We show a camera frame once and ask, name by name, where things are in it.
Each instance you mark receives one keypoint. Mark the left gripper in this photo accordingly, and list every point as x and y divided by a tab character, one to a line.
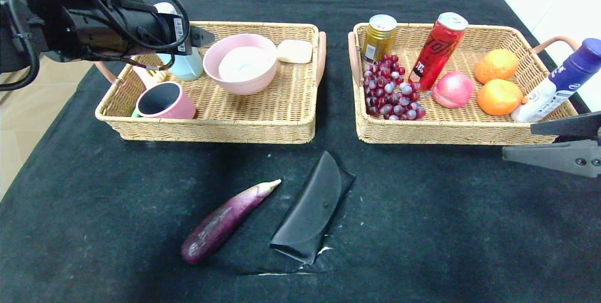
180	33

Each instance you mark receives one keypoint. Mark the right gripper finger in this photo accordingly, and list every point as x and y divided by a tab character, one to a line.
575	124
568	157

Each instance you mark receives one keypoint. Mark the light blue mug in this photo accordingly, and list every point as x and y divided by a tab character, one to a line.
188	68

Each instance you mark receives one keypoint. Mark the pink peach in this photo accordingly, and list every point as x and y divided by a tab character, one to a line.
453	89

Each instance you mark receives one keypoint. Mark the red drink can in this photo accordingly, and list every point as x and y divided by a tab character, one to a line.
434	54

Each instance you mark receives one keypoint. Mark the red grape bunch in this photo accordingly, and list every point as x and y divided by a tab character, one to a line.
389	91

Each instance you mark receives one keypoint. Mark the purple eggplant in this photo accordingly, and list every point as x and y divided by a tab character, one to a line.
220	225

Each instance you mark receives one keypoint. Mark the black glasses case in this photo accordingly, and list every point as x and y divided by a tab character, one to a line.
310	209

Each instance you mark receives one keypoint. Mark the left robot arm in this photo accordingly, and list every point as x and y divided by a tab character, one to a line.
70	26

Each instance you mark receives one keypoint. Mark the wicker basket holding tableware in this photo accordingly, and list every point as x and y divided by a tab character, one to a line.
281	105

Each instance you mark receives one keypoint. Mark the wicker basket holding food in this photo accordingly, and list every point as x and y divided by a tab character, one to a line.
450	129

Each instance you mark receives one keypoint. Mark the white bottle with blue cap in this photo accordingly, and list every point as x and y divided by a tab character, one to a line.
558	82

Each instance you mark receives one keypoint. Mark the white tube with lavender lid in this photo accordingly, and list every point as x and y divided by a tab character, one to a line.
164	8

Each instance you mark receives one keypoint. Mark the pink bowl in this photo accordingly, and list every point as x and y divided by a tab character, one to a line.
239	89

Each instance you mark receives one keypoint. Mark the pink cup with black inside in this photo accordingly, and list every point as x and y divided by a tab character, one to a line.
183	108

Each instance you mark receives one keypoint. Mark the orange fruit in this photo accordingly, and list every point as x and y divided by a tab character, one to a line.
496	66
498	97

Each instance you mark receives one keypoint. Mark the white soap bar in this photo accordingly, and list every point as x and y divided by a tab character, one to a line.
295	51

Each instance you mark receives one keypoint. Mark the black tablecloth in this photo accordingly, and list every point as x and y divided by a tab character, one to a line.
469	223

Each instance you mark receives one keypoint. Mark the gold drink can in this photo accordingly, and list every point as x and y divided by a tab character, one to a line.
378	41

